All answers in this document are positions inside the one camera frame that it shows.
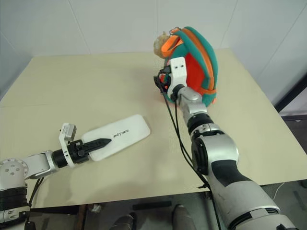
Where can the small beige object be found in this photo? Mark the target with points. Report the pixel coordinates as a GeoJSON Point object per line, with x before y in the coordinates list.
{"type": "Point", "coordinates": [96, 208]}

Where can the dark rounded shape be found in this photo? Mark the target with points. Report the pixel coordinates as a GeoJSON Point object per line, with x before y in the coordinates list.
{"type": "Point", "coordinates": [123, 222]}
{"type": "Point", "coordinates": [182, 216]}

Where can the white box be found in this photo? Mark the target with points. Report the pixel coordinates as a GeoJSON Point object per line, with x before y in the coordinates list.
{"type": "Point", "coordinates": [124, 134]}

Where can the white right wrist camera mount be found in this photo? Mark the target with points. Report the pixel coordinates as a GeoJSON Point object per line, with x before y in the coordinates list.
{"type": "Point", "coordinates": [178, 69]}

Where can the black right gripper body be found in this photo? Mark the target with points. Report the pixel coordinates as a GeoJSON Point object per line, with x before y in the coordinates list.
{"type": "Point", "coordinates": [168, 80]}

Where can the orange and teal backpack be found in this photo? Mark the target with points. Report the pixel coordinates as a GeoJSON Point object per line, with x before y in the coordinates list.
{"type": "Point", "coordinates": [201, 60]}

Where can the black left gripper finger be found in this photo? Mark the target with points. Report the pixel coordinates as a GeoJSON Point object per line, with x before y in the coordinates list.
{"type": "Point", "coordinates": [98, 143]}

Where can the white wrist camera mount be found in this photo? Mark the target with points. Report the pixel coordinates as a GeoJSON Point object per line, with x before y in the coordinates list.
{"type": "Point", "coordinates": [64, 137]}
{"type": "Point", "coordinates": [178, 69]}

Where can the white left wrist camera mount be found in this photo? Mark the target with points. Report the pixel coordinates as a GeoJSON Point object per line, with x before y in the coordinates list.
{"type": "Point", "coordinates": [64, 137]}

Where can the beige plush toy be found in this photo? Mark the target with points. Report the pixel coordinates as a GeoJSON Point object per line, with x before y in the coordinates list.
{"type": "Point", "coordinates": [159, 46]}

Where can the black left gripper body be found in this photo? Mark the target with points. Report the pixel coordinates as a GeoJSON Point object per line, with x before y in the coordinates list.
{"type": "Point", "coordinates": [79, 152]}

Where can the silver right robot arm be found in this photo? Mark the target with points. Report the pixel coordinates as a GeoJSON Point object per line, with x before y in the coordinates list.
{"type": "Point", "coordinates": [216, 153]}

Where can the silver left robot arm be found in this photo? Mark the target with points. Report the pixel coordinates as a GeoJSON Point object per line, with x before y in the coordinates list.
{"type": "Point", "coordinates": [36, 163]}

